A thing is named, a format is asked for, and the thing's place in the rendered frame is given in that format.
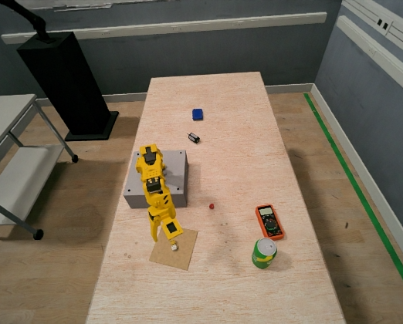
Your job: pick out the blue flat block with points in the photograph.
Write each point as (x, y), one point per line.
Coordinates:
(197, 114)

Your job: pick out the tan mat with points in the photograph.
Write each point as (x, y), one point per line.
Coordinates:
(162, 252)

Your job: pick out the orange digital multimeter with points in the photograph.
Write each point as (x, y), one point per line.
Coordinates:
(269, 222)

